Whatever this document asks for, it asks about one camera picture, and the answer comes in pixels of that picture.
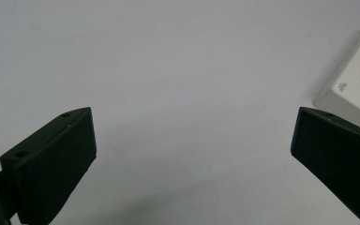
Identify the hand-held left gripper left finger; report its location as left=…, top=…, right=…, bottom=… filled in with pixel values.
left=0, top=106, right=98, bottom=225

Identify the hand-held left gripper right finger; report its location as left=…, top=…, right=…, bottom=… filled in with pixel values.
left=290, top=106, right=360, bottom=225

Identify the white power strip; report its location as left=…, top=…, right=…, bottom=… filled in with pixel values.
left=312, top=20, right=360, bottom=136

